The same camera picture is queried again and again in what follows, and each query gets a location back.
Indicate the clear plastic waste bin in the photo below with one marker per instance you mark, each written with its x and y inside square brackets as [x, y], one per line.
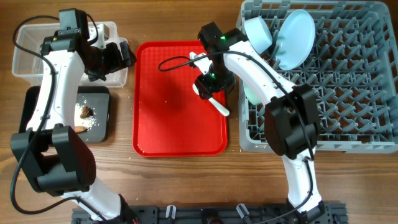
[31, 68]

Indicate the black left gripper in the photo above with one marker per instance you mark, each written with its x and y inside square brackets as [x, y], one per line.
[115, 64]

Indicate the red serving tray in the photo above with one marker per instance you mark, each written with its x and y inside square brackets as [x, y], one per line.
[169, 118]

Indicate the grey dishwasher rack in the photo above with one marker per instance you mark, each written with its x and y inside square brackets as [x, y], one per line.
[352, 68]

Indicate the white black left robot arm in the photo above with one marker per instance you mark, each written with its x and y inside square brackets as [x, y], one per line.
[54, 159]

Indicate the black food waste tray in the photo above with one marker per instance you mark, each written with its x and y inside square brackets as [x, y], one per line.
[98, 97]

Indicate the pile of white rice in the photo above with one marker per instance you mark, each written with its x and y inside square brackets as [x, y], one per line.
[90, 122]

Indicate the mint green bowl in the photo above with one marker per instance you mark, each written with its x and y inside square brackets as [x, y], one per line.
[252, 96]

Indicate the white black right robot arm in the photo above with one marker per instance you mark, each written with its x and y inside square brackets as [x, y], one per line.
[291, 125]

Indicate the light blue bowl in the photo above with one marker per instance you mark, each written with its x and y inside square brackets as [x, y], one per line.
[258, 34]

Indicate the brown food scrap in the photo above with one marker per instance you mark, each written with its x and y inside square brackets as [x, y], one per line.
[86, 112]

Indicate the light blue plate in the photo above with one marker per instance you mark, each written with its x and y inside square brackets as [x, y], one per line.
[295, 39]

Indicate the white plastic spoon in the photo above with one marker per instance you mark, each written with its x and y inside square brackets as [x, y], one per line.
[216, 104]

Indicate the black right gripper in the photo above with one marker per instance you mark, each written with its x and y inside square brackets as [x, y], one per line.
[206, 89]

